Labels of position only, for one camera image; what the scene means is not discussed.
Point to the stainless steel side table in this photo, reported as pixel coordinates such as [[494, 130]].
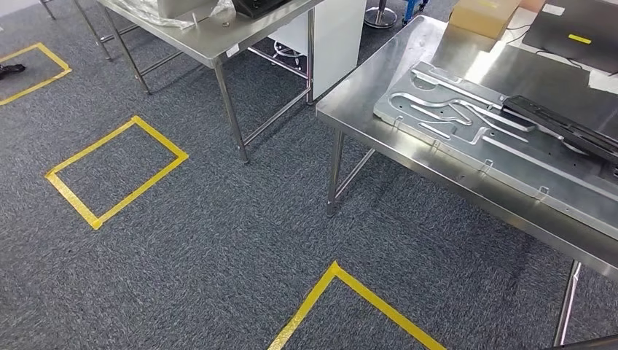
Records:
[[212, 46]]

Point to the cardboard box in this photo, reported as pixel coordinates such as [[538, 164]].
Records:
[[478, 19]]

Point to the chrome stanchion base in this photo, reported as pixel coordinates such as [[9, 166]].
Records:
[[380, 18]]

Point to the person's foot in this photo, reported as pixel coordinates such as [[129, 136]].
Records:
[[12, 71]]

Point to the blue metal cart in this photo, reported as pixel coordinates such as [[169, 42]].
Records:
[[413, 7]]

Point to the black plastic frame part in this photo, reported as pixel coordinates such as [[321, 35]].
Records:
[[256, 7], [555, 124]]

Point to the white paper sheet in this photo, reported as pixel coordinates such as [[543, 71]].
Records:
[[606, 83]]

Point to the stainless steel workbench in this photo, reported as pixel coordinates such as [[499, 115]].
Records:
[[425, 43]]

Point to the clear plastic bag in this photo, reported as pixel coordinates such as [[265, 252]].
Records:
[[140, 14]]

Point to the white cabinet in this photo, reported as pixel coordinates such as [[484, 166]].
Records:
[[338, 48]]

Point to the flat grey case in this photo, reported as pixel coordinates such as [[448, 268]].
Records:
[[555, 29]]

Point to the large grooved aluminium plate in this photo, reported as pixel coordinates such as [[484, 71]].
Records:
[[507, 154]]

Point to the chrome stool base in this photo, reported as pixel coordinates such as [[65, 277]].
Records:
[[288, 48]]

